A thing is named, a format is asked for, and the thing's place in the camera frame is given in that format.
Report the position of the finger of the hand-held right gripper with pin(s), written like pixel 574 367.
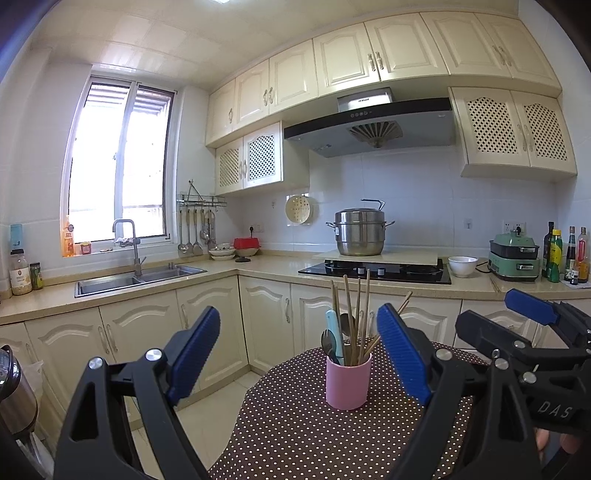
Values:
pixel 480 332
pixel 531 307

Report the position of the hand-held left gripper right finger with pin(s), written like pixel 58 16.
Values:
pixel 406 355

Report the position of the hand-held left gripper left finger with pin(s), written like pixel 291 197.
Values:
pixel 194 353

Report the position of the group of wooden chopsticks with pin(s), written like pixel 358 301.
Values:
pixel 366 304

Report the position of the pink cup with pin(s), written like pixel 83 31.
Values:
pixel 348 387

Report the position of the black utensil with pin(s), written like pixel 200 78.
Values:
pixel 348 323

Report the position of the silver spoon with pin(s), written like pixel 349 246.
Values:
pixel 329 344

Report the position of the light blue knife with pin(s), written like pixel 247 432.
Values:
pixel 333 327

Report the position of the person's right hand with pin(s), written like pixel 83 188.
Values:
pixel 543 443

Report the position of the green electric cooker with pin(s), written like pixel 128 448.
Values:
pixel 512 270

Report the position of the pair of light chopsticks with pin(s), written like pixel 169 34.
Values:
pixel 493 282

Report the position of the yellow green bottle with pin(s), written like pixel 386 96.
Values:
pixel 556 258

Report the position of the cream lower cabinets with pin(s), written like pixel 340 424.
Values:
pixel 147 323

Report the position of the dark green oil bottle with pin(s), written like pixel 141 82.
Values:
pixel 548 254

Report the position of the dark sauce bottle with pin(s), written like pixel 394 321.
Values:
pixel 571 254

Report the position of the white bowl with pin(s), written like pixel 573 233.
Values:
pixel 463 267

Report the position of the black glass gas hob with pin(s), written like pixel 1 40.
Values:
pixel 415 275

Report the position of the beige board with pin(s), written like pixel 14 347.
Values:
pixel 411 258

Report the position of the steel spatula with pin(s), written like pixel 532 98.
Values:
pixel 197 248

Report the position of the steel ladle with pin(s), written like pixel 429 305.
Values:
pixel 183 248

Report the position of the steel double sink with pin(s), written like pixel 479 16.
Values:
pixel 111 284

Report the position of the beige kitchen countertop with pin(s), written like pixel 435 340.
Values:
pixel 263 267

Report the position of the steel kitchen faucet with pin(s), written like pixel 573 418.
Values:
pixel 136 258

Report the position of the hanging steel spoon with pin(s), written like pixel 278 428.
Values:
pixel 211 243

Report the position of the steel skimmer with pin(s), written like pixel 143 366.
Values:
pixel 204 234

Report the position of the red container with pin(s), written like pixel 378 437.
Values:
pixel 246 244

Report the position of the steel steamer pot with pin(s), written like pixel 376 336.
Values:
pixel 360 240

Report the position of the small red jar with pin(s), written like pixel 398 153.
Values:
pixel 85 248

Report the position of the white plastic bag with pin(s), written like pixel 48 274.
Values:
pixel 38 376

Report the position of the orange bottle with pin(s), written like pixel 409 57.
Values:
pixel 68 242

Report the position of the small green jar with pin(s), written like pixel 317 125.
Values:
pixel 36 277

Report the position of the cream round perforated plate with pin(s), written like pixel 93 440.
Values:
pixel 298 210

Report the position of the cream lattice door cabinet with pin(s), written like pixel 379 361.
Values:
pixel 517 129
pixel 263 157

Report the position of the steel electric kettle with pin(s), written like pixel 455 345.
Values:
pixel 16 397

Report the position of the jar with white lid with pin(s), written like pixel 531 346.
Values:
pixel 21 277

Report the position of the grey range hood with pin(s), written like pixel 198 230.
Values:
pixel 323 141

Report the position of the double wall outlet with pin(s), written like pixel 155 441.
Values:
pixel 514 228

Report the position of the steel wall utensil rack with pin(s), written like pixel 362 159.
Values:
pixel 201 201

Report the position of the white frame window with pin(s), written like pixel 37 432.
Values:
pixel 115 175

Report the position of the cream upper wall cabinets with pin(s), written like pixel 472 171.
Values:
pixel 346 60

